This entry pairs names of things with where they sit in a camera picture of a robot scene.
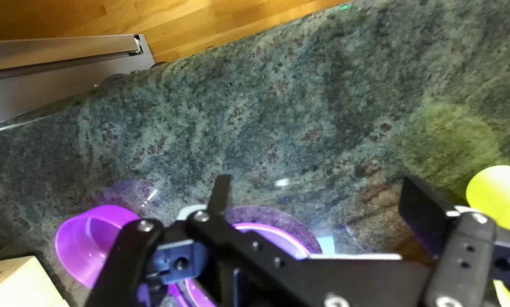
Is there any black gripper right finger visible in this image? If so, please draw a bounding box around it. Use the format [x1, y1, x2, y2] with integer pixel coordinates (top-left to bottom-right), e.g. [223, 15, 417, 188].
[399, 176, 496, 307]

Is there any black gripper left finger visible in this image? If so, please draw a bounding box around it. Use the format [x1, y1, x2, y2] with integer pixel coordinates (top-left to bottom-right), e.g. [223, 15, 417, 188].
[85, 218, 163, 307]

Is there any purple plastic cup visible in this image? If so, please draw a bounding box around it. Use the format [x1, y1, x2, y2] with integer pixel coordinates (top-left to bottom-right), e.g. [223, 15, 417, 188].
[52, 205, 138, 288]

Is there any small purple plastic bowl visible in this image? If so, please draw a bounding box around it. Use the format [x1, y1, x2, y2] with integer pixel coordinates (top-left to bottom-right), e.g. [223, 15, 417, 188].
[168, 205, 322, 307]

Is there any yellow-green plastic cup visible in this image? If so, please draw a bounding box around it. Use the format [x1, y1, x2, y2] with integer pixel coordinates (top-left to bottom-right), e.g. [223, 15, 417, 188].
[465, 165, 510, 307]

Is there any wooden knife block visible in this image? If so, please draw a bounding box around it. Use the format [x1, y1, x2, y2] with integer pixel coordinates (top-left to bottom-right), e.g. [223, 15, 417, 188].
[0, 256, 70, 307]

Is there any stainless steel refrigerator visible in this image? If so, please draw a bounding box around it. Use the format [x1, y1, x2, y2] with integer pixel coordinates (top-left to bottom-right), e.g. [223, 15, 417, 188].
[0, 34, 155, 125]

